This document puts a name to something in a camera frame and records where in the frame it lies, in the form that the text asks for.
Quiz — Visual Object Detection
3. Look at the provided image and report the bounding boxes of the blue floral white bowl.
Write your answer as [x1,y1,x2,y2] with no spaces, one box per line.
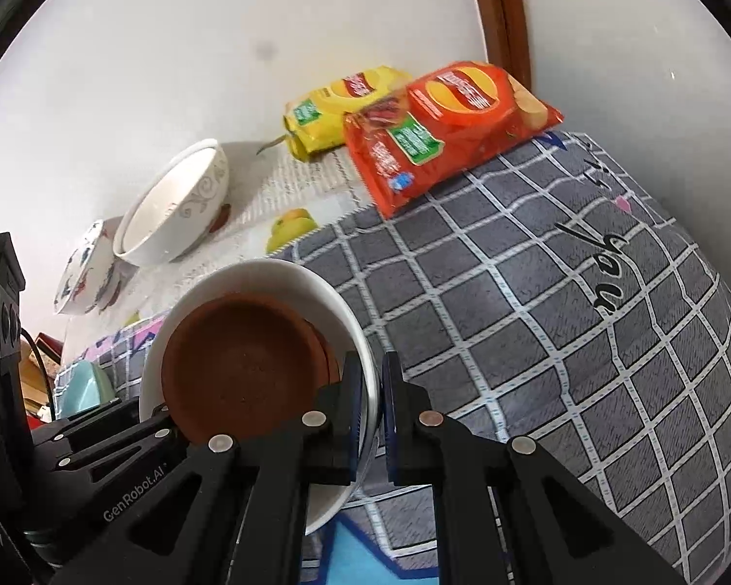
[53,219,123,316]

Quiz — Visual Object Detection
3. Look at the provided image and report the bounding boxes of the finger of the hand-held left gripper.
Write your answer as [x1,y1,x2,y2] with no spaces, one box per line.
[32,400,141,449]
[58,408,180,473]

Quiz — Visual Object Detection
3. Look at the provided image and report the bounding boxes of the brown clay saucer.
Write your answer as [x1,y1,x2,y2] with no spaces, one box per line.
[160,293,342,447]

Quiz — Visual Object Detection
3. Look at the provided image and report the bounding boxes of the lace fruit-print tablecloth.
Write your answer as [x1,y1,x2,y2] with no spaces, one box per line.
[64,134,379,367]

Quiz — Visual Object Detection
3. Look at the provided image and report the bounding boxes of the brown box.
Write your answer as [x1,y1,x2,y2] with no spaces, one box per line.
[19,332,65,415]

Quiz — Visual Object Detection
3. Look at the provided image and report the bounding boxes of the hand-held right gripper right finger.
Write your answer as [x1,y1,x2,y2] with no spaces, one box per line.
[381,350,689,585]

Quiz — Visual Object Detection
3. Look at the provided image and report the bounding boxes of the yellow chip bag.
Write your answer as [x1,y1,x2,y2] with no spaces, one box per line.
[282,65,415,162]

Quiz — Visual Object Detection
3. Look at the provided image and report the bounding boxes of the teal square plate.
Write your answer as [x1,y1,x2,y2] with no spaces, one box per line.
[52,358,119,421]

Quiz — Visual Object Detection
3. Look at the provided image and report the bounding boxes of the brown wooden door frame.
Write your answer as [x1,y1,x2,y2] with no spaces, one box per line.
[463,0,532,83]

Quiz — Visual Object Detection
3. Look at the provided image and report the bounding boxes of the red chip bag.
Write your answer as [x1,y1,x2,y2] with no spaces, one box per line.
[342,61,566,220]

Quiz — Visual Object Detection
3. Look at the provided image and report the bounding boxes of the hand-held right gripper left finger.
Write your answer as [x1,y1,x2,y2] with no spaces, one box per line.
[49,350,366,585]

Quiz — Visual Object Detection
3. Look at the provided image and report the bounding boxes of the plain white bowl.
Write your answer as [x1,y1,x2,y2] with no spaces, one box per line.
[139,257,382,537]

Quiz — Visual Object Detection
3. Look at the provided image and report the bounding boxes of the black cable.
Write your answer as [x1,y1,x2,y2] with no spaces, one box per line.
[19,329,56,421]

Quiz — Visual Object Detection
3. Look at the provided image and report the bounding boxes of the large white grey-patterned bowl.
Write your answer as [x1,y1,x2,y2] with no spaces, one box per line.
[112,139,231,268]

